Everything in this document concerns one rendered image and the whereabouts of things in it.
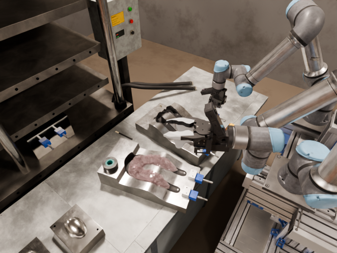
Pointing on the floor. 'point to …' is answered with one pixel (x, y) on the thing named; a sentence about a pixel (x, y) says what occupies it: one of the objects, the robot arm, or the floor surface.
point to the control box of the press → (120, 34)
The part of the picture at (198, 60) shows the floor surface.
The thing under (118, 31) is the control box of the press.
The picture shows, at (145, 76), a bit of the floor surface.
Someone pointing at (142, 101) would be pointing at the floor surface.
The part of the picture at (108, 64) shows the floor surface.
